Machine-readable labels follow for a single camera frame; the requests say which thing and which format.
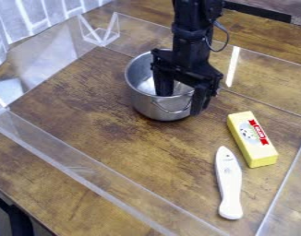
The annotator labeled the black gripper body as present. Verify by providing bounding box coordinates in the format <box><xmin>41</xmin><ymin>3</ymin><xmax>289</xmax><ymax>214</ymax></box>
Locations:
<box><xmin>150</xmin><ymin>27</ymin><xmax>223</xmax><ymax>88</ymax></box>

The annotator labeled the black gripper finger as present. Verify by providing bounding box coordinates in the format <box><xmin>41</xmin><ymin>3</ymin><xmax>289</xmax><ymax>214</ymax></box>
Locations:
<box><xmin>151</xmin><ymin>65</ymin><xmax>174</xmax><ymax>97</ymax></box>
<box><xmin>190</xmin><ymin>83</ymin><xmax>218</xmax><ymax>116</ymax></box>

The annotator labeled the stainless steel pot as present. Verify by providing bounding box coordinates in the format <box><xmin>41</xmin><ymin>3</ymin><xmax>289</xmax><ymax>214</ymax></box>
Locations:
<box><xmin>124</xmin><ymin>52</ymin><xmax>194</xmax><ymax>122</ymax></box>

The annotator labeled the yellow butter block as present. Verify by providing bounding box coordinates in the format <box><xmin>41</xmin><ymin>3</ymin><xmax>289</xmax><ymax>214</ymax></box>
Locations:
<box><xmin>227</xmin><ymin>111</ymin><xmax>278</xmax><ymax>168</ymax></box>

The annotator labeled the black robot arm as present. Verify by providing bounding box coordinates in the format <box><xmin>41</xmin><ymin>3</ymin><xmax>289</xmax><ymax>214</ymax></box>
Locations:
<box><xmin>150</xmin><ymin>0</ymin><xmax>224</xmax><ymax>116</ymax></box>

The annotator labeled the clear acrylic barrier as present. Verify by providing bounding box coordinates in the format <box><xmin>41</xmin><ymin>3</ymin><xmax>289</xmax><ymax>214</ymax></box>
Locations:
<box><xmin>0</xmin><ymin>11</ymin><xmax>301</xmax><ymax>236</ymax></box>

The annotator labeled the black bar at back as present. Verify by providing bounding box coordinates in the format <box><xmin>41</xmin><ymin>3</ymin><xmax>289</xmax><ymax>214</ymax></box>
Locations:
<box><xmin>224</xmin><ymin>0</ymin><xmax>291</xmax><ymax>23</ymax></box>

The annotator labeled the white patterned curtain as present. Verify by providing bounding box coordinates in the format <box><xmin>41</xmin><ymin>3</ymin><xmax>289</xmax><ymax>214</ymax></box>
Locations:
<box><xmin>0</xmin><ymin>0</ymin><xmax>112</xmax><ymax>65</ymax></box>

